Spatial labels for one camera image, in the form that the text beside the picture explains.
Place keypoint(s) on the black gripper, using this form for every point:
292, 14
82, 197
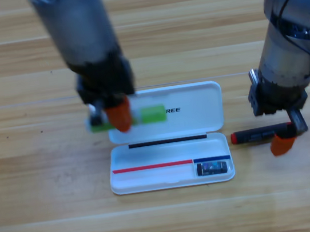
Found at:
273, 96
103, 80

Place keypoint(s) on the red and black marker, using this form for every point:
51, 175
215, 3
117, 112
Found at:
256, 135

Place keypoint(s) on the small blue black eraser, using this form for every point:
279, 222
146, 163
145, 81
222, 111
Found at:
211, 168

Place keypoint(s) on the white Unitree pencil case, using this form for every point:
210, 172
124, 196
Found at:
160, 155

